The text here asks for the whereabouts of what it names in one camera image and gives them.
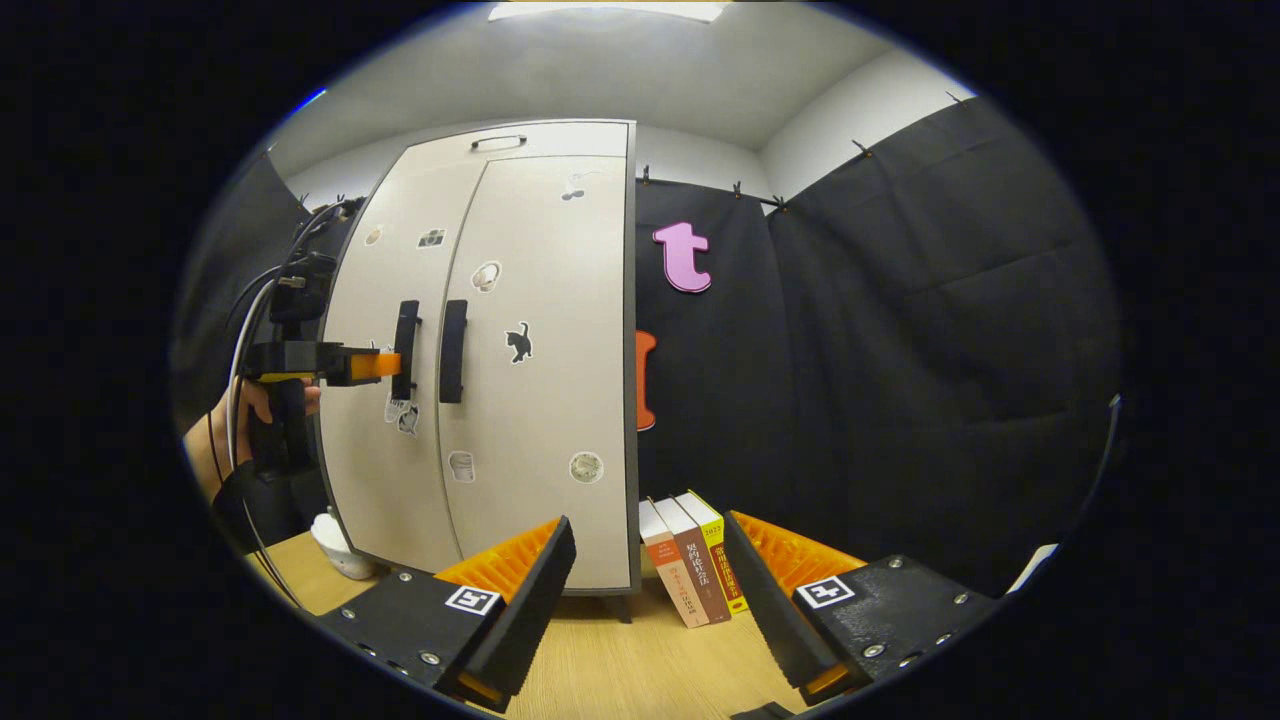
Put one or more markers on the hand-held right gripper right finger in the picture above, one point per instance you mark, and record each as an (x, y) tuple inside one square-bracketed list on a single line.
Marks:
[(770, 610)]

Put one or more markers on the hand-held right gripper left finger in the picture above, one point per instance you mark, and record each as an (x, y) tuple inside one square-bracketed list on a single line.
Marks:
[(520, 600)]

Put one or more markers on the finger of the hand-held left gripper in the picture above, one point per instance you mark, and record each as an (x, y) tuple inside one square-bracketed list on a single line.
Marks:
[(375, 365)]

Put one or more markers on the white cabinet door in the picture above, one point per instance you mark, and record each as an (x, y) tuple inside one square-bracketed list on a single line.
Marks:
[(560, 420), (380, 500)]

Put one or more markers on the white shoe cabinet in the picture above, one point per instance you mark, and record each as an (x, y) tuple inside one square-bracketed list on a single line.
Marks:
[(560, 140)]

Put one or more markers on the brown book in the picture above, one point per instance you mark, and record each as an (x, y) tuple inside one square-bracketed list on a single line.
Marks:
[(705, 590)]

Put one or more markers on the yellow book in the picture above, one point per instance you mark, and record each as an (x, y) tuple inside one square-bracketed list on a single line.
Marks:
[(716, 540)]

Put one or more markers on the orange and white book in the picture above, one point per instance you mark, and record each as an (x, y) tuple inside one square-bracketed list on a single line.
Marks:
[(680, 590)]

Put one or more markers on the white round object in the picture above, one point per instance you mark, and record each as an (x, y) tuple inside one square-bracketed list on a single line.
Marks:
[(345, 555)]

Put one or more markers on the black backdrop cloth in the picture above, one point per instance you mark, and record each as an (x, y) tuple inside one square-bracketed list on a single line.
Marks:
[(950, 350), (720, 420)]

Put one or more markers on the large ceiling light panel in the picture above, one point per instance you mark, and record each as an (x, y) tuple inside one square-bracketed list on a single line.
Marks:
[(610, 10)]

